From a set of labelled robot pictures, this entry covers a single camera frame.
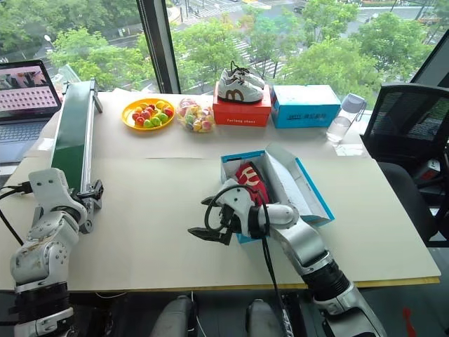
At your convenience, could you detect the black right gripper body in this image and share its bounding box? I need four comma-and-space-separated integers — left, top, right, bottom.
218, 204, 243, 246

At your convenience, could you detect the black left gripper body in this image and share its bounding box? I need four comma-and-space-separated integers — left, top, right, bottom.
71, 189, 91, 212

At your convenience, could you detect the open blue shoebox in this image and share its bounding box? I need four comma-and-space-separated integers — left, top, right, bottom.
220, 143, 336, 245

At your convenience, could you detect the red shoebox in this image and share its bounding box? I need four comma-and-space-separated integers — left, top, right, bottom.
212, 83, 273, 126

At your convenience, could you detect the closed blue shoebox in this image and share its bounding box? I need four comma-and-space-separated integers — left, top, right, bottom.
270, 84, 342, 129

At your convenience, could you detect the red shoe with white logo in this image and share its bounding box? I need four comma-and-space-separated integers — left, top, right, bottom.
234, 161, 272, 209

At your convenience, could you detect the green conveyor belt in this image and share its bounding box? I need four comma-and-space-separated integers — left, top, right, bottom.
51, 77, 105, 235

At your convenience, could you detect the yellow plate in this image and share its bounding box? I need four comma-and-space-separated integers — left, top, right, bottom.
121, 98, 176, 132

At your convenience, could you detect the clear bag of toy fruit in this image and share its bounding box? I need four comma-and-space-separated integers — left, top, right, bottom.
175, 97, 217, 134

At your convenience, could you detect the dark rounded grey shape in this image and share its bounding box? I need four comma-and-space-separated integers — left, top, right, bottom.
244, 298, 283, 337
149, 294, 194, 337

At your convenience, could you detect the dark laptop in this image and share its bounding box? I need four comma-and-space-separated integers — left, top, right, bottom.
0, 58, 63, 166

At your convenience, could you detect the white shoe with brown logo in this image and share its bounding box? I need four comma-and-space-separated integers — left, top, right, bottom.
216, 77, 264, 105

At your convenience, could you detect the white shoe with black laces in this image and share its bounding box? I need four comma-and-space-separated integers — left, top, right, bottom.
220, 60, 267, 89

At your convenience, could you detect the clear water bottle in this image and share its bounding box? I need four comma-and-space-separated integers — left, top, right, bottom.
326, 93, 368, 143

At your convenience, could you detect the black mesh office chair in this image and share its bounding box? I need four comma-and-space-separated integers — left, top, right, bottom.
360, 82, 449, 249

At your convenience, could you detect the black and red device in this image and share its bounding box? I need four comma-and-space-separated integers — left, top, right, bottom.
415, 157, 443, 185

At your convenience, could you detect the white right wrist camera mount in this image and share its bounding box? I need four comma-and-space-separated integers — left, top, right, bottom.
213, 178, 260, 238

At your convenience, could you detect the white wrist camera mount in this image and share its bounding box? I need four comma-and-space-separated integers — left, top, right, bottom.
28, 167, 76, 211
213, 178, 260, 238

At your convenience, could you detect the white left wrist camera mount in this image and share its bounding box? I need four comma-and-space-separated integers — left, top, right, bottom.
28, 167, 76, 211

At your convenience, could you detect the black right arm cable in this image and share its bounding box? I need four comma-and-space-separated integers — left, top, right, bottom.
204, 184, 293, 337

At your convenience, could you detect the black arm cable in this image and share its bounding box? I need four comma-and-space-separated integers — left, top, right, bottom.
204, 184, 293, 337
0, 181, 33, 246

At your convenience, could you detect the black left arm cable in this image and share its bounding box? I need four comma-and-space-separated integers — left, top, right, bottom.
0, 181, 33, 246

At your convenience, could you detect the black window frame post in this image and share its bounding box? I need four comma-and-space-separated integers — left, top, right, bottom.
135, 0, 182, 95

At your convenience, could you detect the slanted dark window frame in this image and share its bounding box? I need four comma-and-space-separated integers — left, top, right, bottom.
409, 29, 449, 86

